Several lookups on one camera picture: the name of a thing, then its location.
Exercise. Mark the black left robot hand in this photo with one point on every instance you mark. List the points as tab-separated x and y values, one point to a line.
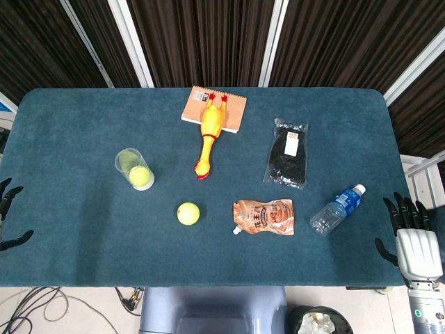
10	243

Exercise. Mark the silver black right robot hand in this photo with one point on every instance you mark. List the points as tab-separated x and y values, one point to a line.
419	254

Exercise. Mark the yellow tennis ball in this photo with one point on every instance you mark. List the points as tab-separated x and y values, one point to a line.
188	213
140	176

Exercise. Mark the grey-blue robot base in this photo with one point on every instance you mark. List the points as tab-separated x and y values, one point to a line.
208	309

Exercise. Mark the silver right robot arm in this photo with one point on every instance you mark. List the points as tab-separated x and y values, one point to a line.
427	309

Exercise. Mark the clear plastic cup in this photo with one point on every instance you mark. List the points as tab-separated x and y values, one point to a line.
130	161

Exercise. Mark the blue table cloth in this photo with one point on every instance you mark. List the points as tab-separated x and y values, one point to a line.
87	250

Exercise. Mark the white metal rack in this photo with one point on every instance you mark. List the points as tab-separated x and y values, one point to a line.
422	174

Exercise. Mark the clear water bottle blue label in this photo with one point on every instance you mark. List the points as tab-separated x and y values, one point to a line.
333	212

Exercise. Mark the black trash bin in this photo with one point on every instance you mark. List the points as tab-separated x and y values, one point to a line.
320	321

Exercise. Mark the orange spouted sauce pouch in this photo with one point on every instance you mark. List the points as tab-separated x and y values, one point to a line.
267	217

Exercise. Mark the black item in plastic bag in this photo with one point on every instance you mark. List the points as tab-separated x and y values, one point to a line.
285	167

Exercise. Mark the brown spiral notebook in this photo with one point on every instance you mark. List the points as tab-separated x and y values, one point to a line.
236	111

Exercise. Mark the yellow rubber chicken toy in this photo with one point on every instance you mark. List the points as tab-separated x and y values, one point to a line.
212	121

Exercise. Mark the white partition post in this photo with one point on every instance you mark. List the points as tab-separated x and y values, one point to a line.
413	69
88	43
132	45
276	41

